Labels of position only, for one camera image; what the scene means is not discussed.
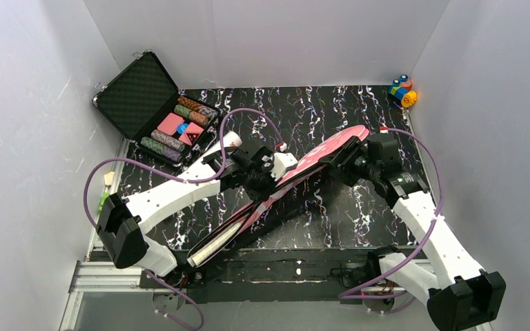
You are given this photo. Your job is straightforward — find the colourful toy blocks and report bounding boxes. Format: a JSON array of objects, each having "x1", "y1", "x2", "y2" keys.
[{"x1": 388, "y1": 74, "x2": 418, "y2": 108}]

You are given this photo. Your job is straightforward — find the green clip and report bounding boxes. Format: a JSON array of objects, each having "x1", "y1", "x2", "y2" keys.
[{"x1": 97, "y1": 192, "x2": 109, "y2": 213}]

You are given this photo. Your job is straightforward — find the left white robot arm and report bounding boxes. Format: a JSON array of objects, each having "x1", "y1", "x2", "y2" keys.
[{"x1": 96, "y1": 145, "x2": 296, "y2": 276}]

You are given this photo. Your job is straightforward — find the pink racket bag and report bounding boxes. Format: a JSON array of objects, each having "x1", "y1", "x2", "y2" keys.
[{"x1": 187, "y1": 126, "x2": 369, "y2": 258}]

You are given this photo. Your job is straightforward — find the white shuttlecock tube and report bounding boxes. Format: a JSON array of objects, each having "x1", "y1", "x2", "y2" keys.
[{"x1": 199, "y1": 131, "x2": 242, "y2": 163}]

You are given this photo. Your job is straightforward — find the pink card deck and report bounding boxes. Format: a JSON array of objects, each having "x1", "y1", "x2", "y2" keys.
[
  {"x1": 179, "y1": 122, "x2": 204, "y2": 146},
  {"x1": 157, "y1": 113, "x2": 185, "y2": 136}
]

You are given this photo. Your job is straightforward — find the blue dealer chip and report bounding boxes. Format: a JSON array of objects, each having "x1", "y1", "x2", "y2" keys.
[{"x1": 177, "y1": 123, "x2": 189, "y2": 134}]

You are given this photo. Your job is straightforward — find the green red chip stack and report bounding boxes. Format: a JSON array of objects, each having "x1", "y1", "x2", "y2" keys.
[{"x1": 174, "y1": 105, "x2": 210, "y2": 128}]

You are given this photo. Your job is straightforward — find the aluminium rail frame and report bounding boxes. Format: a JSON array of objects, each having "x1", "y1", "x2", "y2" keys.
[{"x1": 59, "y1": 137, "x2": 492, "y2": 331}]

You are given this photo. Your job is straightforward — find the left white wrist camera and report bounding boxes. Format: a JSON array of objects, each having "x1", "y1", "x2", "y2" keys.
[{"x1": 271, "y1": 152, "x2": 298, "y2": 181}]

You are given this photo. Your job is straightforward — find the chrome case handle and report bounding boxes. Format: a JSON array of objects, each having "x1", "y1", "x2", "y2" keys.
[{"x1": 193, "y1": 126, "x2": 218, "y2": 154}]

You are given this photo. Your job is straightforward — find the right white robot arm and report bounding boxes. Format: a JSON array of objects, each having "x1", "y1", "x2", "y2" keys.
[{"x1": 321, "y1": 130, "x2": 507, "y2": 330}]

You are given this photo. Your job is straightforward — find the green purple chip stack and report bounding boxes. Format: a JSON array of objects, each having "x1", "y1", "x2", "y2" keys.
[{"x1": 141, "y1": 137, "x2": 183, "y2": 163}]

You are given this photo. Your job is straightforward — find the beige clip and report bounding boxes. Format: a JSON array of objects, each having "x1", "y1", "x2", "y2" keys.
[{"x1": 104, "y1": 171, "x2": 115, "y2": 186}]

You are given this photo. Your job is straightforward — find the purple patterned chip stack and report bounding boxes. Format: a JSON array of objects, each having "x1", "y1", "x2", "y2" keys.
[{"x1": 151, "y1": 130, "x2": 186, "y2": 152}]

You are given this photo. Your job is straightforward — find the brown striped chip stack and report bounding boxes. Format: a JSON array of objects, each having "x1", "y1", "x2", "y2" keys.
[{"x1": 178, "y1": 96, "x2": 219, "y2": 119}]

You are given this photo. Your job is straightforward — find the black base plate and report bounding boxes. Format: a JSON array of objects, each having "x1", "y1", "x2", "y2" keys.
[{"x1": 163, "y1": 248, "x2": 383, "y2": 303}]

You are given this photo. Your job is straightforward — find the black poker chip case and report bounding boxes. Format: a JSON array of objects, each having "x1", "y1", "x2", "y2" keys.
[{"x1": 92, "y1": 50, "x2": 223, "y2": 168}]

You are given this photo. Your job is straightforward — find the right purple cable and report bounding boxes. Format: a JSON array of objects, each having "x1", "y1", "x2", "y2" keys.
[{"x1": 337, "y1": 128, "x2": 444, "y2": 316}]

